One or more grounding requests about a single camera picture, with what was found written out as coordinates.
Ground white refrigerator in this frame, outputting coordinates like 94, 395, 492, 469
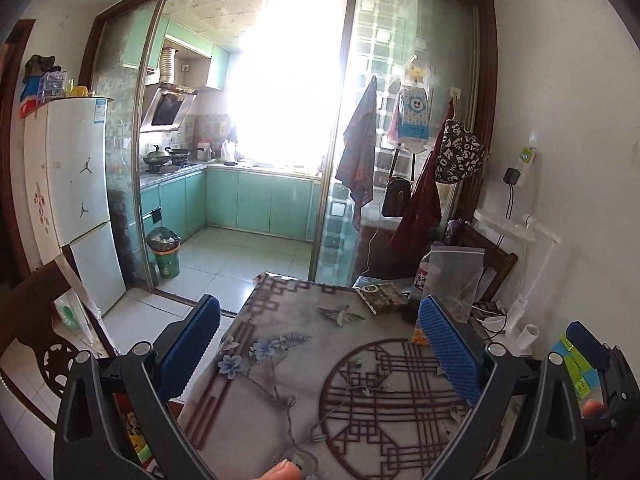
25, 97, 127, 316

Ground glass sliding door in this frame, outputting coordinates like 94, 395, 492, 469
95, 0, 166, 291
320, 0, 483, 286

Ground dark red garment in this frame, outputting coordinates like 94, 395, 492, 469
390, 152, 443, 281

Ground carved wooden chair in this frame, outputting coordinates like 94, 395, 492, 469
0, 260, 116, 431

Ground purple label bottle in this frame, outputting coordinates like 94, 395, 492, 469
410, 254, 433, 311

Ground floral tablecloth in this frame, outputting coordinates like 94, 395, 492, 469
177, 272, 501, 480

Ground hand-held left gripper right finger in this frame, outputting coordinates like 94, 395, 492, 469
417, 296, 588, 480

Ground clear zip bag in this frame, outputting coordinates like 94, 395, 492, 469
412, 246, 486, 347

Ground green trash bin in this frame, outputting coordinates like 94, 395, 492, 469
146, 227, 182, 279

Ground letter print bag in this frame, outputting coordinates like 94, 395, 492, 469
434, 119, 488, 185

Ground white green printed plastic bag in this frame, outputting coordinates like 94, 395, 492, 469
52, 255, 103, 341

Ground teal lower kitchen cabinets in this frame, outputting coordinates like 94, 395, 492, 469
140, 165, 323, 241

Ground dark wooden chair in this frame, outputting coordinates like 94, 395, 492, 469
445, 220, 518, 306

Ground teal kitchen cabinets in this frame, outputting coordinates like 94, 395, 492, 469
140, 165, 323, 241
122, 15, 231, 92

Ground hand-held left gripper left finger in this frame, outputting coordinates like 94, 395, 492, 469
54, 294, 222, 480

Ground black range hood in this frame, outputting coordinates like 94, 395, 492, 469
141, 85, 198, 133

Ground dark green cloth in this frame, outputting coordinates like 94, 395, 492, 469
24, 54, 62, 81

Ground silver vent duct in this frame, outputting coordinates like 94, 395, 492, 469
160, 46, 179, 86

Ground plaid hanging cloth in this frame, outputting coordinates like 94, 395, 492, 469
335, 76, 378, 231

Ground white green wall power strip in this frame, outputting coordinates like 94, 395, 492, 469
515, 146, 538, 187

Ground blue yellow toy tablet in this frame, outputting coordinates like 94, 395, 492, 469
552, 332, 606, 401

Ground black snack packet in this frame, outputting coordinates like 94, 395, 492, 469
356, 281, 410, 315

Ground teal upper kitchen cabinets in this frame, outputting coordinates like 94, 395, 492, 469
122, 15, 231, 92

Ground white cup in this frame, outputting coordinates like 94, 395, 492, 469
515, 324, 540, 356

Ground white desk lamp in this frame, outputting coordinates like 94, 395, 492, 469
472, 208, 563, 341

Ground blue white hanging bag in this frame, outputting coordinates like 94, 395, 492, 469
387, 85, 433, 142

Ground clear plastic drawer organizer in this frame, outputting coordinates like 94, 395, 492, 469
37, 71, 68, 98

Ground black handbag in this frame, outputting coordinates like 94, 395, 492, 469
381, 176, 413, 218

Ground person's left hand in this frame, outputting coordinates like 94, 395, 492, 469
263, 461, 302, 480

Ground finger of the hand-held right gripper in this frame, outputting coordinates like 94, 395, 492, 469
565, 321, 611, 376

